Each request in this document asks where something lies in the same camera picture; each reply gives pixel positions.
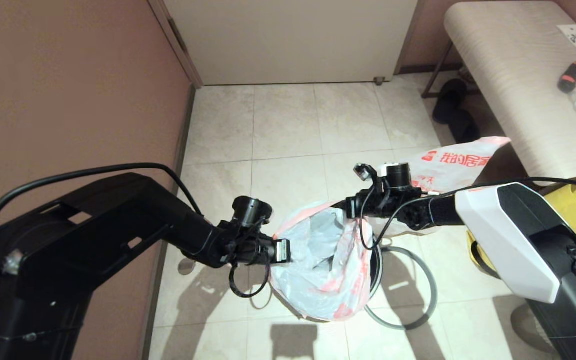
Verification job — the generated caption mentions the white and red plastic bag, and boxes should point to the white and red plastic bag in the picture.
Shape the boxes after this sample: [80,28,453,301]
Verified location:
[268,201,375,322]

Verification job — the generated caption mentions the spare white red plastic bag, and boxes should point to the spare white red plastic bag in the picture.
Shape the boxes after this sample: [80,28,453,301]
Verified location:
[368,136,512,237]

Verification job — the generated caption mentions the grey bin rim ring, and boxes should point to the grey bin rim ring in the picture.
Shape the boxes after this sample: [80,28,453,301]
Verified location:
[364,245,439,331]

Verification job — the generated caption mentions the black round trash bin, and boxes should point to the black round trash bin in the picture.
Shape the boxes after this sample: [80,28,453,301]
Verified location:
[367,241,385,302]

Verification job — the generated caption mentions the yellow fabric bag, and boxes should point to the yellow fabric bag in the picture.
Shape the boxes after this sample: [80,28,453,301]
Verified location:
[468,180,576,279]

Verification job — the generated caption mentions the black slipper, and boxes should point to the black slipper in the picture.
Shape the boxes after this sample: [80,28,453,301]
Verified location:
[449,111,482,144]
[432,79,468,126]

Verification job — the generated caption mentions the pale door panel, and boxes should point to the pale door panel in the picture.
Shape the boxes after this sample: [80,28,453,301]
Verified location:
[163,0,419,85]

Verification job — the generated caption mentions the light wood bench metal legs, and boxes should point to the light wood bench metal legs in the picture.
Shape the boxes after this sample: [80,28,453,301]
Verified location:
[420,1,576,182]

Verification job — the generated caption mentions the grey ribbed round stool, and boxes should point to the grey ribbed round stool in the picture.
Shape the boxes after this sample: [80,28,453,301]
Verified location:
[510,302,558,360]

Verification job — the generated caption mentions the black and red marker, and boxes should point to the black and red marker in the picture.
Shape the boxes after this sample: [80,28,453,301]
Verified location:
[558,61,576,94]

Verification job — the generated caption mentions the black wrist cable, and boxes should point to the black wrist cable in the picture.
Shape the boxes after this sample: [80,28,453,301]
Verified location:
[359,177,576,251]
[228,250,272,300]

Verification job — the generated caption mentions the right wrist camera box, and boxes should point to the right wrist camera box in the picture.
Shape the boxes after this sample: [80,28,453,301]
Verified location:
[352,163,377,182]

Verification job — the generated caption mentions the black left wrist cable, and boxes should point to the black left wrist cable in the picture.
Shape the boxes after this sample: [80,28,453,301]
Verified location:
[228,250,272,300]

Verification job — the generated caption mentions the black elbow cable loop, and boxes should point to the black elbow cable loop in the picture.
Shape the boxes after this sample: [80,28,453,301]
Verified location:
[470,240,500,279]

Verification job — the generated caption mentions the brown door frame post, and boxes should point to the brown door frame post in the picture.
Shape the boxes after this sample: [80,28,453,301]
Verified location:
[393,0,425,76]
[148,0,204,89]

